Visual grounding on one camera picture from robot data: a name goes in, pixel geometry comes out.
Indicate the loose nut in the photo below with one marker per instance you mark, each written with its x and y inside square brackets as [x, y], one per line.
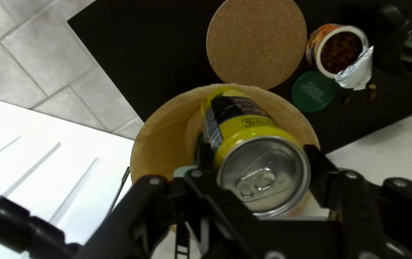
[372, 86]

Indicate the open can of nuts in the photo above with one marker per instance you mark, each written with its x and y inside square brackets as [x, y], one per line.
[339, 50]

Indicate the white slotted board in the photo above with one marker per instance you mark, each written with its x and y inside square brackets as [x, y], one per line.
[47, 162]

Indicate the green plastic lid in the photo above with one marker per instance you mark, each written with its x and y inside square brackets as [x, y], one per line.
[313, 91]

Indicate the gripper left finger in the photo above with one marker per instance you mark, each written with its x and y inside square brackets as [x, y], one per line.
[144, 212]

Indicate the wooden bowl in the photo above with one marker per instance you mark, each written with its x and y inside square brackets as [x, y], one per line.
[162, 144]

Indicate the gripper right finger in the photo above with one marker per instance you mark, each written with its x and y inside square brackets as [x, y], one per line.
[353, 208]

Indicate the yellow drink can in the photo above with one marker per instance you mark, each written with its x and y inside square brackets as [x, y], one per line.
[252, 144]

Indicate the round cork mat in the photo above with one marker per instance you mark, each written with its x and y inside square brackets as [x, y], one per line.
[256, 43]

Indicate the black and green appliance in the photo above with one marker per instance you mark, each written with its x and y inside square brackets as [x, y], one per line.
[400, 32]

